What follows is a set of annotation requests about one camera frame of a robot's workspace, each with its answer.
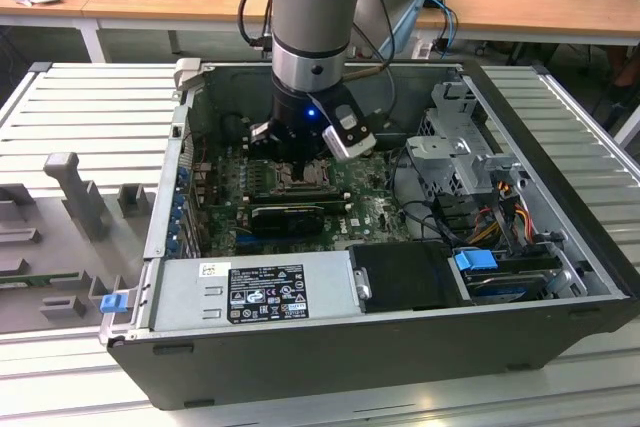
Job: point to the grey parts rack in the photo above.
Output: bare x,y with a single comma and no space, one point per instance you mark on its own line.
50,247

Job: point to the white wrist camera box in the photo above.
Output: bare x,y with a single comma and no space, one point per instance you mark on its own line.
350,147

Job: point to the grey metal drive cage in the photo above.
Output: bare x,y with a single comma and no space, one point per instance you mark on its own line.
440,147

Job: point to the white power strip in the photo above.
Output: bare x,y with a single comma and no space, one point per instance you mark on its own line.
422,49

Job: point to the black RAM stick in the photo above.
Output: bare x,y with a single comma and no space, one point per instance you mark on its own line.
295,198

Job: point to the seated person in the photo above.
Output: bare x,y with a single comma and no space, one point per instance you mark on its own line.
625,67

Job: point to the CPU socket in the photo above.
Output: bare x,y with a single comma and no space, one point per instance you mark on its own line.
278,186

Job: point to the wooden desk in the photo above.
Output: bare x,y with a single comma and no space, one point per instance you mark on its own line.
500,7
45,9

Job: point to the hard disk in blue carrier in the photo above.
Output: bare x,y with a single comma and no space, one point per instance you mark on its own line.
475,262

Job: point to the black plastic shroud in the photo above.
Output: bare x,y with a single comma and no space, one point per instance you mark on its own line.
400,277

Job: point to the blue plastic latch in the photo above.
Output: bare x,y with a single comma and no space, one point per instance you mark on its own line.
112,304

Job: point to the black open PC case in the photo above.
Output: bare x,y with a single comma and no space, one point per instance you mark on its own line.
300,372

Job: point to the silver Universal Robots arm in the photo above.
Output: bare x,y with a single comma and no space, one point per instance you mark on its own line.
310,22

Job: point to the black graphics card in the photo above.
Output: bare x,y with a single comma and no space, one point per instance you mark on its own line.
285,219

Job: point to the green motherboard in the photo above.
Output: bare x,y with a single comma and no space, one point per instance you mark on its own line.
370,212

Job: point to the grey power supply unit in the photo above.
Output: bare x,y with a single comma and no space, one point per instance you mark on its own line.
185,297

